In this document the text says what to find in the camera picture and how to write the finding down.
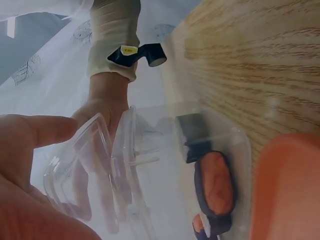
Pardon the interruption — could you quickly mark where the person's left hand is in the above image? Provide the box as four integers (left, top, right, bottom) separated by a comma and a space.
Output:
0, 113, 104, 240

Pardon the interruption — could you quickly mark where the person's right hand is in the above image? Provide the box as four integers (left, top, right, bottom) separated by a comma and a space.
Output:
71, 74, 141, 235

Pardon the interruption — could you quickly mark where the clear plastic clamshell box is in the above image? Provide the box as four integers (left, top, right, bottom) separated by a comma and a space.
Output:
42, 99, 252, 240

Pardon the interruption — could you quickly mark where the person's right forearm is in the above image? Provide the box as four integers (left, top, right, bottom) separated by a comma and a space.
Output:
86, 0, 141, 82

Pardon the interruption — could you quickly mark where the salmon nigiri sushi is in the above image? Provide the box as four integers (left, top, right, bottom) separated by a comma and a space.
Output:
191, 213, 233, 240
196, 150, 236, 216

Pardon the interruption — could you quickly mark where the black wrist band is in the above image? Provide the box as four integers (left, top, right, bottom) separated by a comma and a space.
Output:
106, 43, 167, 68

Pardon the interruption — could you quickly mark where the orange plastic object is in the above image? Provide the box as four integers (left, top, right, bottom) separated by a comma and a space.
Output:
249, 132, 320, 240

